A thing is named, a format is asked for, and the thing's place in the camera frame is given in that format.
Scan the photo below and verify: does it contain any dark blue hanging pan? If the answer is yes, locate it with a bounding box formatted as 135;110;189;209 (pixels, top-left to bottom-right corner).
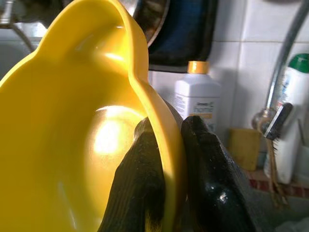
147;0;219;66

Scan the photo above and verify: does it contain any curved steel faucet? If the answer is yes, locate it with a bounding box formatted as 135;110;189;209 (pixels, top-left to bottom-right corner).
252;0;309;141

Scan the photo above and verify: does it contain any thick ochre sponge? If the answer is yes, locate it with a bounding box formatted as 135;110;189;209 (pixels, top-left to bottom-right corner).
228;128;263;171

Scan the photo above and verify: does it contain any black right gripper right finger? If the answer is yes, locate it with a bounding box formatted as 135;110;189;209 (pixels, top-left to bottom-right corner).
181;115;256;232

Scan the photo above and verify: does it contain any white bottle green cap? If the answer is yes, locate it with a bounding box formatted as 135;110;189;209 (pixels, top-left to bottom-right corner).
263;53;309;184

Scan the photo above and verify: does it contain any white detergent bottle yellow cap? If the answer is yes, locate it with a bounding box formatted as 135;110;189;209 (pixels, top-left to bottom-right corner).
174;60;222;132

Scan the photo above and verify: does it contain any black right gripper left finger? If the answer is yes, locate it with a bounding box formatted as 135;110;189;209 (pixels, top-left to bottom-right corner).
98;117;166;232

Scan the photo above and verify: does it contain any hanging steel pan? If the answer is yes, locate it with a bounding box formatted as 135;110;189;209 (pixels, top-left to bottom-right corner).
130;0;171;49

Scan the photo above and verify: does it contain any yellow plastic bowl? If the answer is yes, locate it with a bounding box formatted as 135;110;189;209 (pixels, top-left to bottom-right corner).
0;0;188;232

